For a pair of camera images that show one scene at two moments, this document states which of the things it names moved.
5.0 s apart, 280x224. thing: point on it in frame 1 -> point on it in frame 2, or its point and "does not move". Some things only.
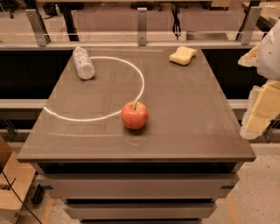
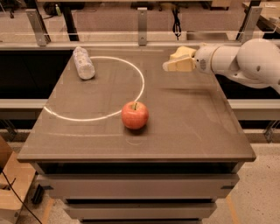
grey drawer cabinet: x=171 y=171 does not move
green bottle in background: x=58 y=10 does not move
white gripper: x=269 y=59 -> x=202 y=59
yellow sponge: x=183 y=56 does not move
